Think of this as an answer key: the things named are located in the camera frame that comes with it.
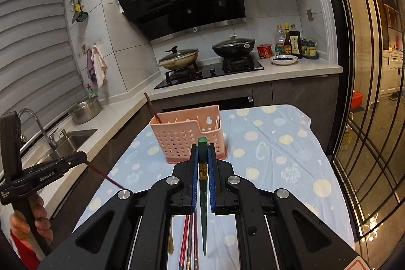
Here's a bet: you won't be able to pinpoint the reddish brown chopstick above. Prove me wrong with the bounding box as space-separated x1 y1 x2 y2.
187 215 194 270

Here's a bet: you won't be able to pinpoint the dark red chopstick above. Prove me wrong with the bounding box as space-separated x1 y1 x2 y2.
86 162 129 191

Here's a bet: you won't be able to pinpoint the green chopstick with gold band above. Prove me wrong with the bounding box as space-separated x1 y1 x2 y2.
198 136 210 256

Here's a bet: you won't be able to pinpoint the person's left hand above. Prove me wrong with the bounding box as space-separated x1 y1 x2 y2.
9 193 55 248

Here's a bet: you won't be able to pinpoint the purple cloth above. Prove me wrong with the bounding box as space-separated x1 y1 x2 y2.
87 49 96 84

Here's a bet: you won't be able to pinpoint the beige wok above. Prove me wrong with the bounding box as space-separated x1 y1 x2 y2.
158 50 200 71

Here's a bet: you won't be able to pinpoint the steel faucet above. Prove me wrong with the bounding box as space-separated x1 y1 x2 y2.
17 109 59 151

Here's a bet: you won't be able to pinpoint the kitchen counter with cabinets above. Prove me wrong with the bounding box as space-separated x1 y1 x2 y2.
0 57 344 226

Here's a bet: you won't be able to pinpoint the glass wok lid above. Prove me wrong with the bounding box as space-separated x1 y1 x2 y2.
159 45 198 63

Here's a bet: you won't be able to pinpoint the white hanging towel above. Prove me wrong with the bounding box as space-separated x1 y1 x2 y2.
91 45 108 89

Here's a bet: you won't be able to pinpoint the black gas stove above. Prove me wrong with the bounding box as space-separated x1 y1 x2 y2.
154 55 265 90

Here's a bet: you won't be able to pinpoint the white plate with dark food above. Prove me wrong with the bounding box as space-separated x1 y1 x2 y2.
271 55 298 66

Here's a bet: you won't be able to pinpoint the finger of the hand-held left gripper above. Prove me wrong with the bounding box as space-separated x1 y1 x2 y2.
30 151 88 186

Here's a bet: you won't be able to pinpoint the clear plastic bottle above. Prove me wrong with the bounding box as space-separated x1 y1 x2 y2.
275 24 286 55

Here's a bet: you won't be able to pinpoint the person's left forearm red sleeve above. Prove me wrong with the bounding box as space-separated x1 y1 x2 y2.
10 232 41 270

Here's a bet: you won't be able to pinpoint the dark soy sauce bottle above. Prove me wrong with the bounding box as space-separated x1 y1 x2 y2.
289 24 303 59

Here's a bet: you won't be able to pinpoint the steel pot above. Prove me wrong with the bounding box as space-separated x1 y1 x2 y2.
69 97 103 125

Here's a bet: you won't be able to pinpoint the red box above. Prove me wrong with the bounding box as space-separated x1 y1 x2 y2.
351 90 365 109

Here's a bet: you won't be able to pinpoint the condiment jar set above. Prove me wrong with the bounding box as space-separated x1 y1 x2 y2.
302 38 319 59

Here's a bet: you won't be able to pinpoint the steel sink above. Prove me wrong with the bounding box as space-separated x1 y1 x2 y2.
21 128 98 171

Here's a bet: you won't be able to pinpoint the glass sliding door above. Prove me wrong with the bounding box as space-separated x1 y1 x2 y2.
316 0 405 270

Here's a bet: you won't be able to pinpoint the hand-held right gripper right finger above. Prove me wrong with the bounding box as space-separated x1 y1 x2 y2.
207 145 361 270

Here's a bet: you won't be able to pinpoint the white window blinds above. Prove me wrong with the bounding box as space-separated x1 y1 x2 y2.
0 0 90 144

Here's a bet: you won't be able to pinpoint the gold fork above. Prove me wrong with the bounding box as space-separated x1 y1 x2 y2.
168 216 175 255

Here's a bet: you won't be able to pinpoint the yellow capped sauce bottle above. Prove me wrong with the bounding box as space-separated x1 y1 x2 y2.
283 23 292 55

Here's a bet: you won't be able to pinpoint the blue planet print tablecloth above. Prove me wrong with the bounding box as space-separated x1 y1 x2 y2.
73 104 355 270

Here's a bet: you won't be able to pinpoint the black wok lid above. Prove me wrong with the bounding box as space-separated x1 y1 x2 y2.
213 35 254 51

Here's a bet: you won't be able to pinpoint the black wok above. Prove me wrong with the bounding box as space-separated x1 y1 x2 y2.
211 39 256 58

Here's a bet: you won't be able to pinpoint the pink perforated utensil holder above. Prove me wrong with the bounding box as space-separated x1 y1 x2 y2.
149 105 228 165

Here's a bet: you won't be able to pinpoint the teal slotted ladle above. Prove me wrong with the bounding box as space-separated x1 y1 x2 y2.
78 0 89 23

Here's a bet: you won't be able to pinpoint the red instant noodle cup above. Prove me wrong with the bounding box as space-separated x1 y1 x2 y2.
257 44 273 60

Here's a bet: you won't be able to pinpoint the bright red chopstick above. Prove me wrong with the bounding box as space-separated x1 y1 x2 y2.
179 215 190 270

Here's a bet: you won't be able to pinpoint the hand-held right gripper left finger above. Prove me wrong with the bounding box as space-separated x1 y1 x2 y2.
39 145 199 270

